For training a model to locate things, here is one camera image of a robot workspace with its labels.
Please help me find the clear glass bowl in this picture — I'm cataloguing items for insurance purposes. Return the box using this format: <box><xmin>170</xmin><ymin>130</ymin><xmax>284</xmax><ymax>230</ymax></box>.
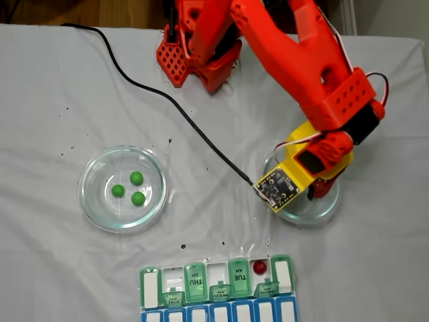
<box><xmin>77</xmin><ymin>144</ymin><xmax>170</xmax><ymax>235</ymax></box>
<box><xmin>261</xmin><ymin>149</ymin><xmax>341</xmax><ymax>226</ymax></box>

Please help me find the white table cover sheet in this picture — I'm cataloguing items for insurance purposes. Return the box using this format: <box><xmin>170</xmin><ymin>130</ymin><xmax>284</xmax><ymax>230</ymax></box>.
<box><xmin>0</xmin><ymin>22</ymin><xmax>426</xmax><ymax>322</ymax></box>

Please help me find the black camera cable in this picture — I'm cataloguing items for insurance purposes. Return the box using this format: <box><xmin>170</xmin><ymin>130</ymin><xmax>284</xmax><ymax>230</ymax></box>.
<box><xmin>61</xmin><ymin>22</ymin><xmax>255</xmax><ymax>187</ymax></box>

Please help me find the red white black servo cable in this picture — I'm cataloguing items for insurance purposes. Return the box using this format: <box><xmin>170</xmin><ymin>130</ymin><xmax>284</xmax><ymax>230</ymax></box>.
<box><xmin>365</xmin><ymin>72</ymin><xmax>390</xmax><ymax>108</ymax></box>
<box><xmin>273</xmin><ymin>132</ymin><xmax>324</xmax><ymax>162</ymax></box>

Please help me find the black table clamp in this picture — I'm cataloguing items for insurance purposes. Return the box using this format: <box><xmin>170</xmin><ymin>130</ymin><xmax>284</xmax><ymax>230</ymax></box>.
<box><xmin>166</xmin><ymin>0</ymin><xmax>178</xmax><ymax>44</ymax></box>

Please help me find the weekly pill organizer box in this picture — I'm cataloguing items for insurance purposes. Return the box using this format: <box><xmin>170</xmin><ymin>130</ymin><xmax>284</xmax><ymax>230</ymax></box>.
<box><xmin>137</xmin><ymin>254</ymin><xmax>299</xmax><ymax>322</ymax></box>

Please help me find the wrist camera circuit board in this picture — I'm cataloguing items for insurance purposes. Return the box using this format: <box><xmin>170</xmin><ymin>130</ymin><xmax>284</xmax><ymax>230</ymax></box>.
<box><xmin>253</xmin><ymin>166</ymin><xmax>301</xmax><ymax>214</ymax></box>

